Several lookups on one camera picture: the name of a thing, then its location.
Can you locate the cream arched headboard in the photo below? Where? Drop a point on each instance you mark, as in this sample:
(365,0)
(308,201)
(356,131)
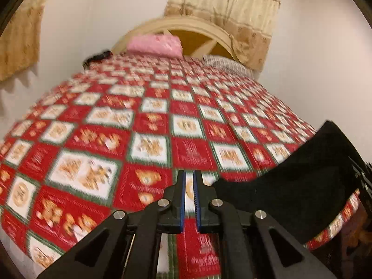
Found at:
(151,23)

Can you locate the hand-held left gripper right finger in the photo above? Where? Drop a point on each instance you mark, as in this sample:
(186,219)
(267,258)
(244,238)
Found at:
(196,200)

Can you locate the striped pillow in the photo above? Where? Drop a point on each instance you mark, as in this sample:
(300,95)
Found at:
(228,64)

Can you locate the beige window curtain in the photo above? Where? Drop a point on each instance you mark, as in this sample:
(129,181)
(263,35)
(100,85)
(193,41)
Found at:
(232,11)

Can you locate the black pants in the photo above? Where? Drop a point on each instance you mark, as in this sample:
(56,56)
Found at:
(290,186)

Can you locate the black object beside bed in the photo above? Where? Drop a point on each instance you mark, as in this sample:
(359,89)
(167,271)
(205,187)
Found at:
(96,58)

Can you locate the red bear printed blanket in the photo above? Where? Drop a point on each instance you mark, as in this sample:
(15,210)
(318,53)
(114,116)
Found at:
(122,122)

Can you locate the beige side curtain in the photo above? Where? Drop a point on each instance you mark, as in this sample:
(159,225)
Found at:
(20,35)

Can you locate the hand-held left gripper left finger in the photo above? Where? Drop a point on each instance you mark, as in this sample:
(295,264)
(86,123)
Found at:
(182,200)

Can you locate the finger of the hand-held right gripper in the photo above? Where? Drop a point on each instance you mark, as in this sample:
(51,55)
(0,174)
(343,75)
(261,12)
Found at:
(364,180)

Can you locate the pink pillow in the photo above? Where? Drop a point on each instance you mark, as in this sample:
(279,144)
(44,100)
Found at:
(154,44)

